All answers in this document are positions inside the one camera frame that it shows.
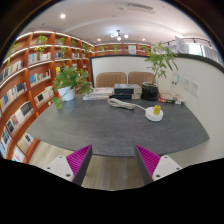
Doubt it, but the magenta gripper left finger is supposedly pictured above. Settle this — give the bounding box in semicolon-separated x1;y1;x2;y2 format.
45;145;93;186

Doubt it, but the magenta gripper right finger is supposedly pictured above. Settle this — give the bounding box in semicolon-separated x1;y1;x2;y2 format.
134;145;182;185

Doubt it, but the yellow cylindrical charger plug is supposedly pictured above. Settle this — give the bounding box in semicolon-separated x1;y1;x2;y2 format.
153;105;161;115

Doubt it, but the round white charging base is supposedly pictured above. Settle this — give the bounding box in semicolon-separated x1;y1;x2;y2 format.
145;107;163;122

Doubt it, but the green plant in white pot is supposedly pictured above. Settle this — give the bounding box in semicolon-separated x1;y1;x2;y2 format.
52;66;92;109

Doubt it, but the right tan chair back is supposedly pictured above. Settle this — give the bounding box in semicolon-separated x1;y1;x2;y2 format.
128;72;155;86

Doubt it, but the tan chair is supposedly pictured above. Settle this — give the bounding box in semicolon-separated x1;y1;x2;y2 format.
128;72;155;86
95;72;127;87

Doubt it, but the left tan chair back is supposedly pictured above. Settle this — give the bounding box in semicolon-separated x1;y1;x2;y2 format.
95;72;127;87

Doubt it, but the orange wooden bookshelf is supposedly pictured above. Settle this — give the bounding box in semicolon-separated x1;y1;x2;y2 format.
0;30;148;163

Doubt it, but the leafy plant in black pot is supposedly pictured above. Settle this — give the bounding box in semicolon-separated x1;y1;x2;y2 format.
142;42;178;100

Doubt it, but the white sign card on ledge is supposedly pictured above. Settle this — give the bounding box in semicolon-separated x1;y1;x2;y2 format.
175;37;187;54

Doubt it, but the ceiling chandelier lamp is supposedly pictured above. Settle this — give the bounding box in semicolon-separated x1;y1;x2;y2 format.
110;30;129;41

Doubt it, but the red book by wall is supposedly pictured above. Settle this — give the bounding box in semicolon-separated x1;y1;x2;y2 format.
157;92;187;106

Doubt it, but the white coiled power cable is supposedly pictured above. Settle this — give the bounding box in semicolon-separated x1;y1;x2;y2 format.
106;97;148;112

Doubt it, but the white wall socket panel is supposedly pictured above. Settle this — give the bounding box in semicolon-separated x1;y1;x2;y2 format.
183;77;200;96

